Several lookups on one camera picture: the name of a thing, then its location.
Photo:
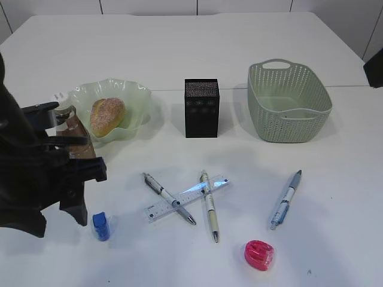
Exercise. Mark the light blue click pen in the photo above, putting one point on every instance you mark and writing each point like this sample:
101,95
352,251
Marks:
284,204

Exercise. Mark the blue pencil sharpener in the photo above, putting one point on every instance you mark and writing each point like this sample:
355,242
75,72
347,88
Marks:
101,229

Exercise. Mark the black mesh pen holder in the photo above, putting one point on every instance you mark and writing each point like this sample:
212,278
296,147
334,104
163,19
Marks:
202,102

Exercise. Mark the clear plastic ruler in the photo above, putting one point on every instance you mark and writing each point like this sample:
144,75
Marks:
163,208

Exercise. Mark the brown plastic drink bottle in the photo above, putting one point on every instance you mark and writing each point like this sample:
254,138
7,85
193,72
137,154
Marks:
68,124

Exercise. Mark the cream white click pen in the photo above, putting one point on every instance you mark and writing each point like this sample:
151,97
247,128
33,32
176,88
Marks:
210,206

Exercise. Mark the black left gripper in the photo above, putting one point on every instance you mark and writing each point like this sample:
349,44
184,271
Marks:
37,172

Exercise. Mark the green plastic woven basket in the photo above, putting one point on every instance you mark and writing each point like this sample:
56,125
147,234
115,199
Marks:
287,102

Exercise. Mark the green wavy glass plate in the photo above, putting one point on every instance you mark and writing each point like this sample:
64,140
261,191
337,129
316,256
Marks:
137,100

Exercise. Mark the sugared bread loaf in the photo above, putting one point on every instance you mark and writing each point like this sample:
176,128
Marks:
106,115

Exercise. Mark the white grey click pen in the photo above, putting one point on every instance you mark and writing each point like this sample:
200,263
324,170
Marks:
160,190

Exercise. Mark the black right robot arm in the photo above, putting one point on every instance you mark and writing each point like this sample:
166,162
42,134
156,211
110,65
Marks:
373,69

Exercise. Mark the pink pencil sharpener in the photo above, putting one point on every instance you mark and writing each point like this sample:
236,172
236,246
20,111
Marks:
258,254

